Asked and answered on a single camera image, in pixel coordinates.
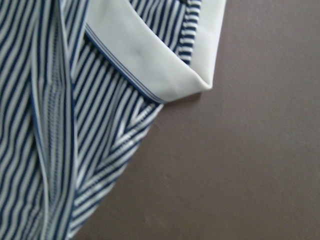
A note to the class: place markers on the blue white striped polo shirt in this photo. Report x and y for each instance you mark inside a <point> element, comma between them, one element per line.
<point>81,82</point>

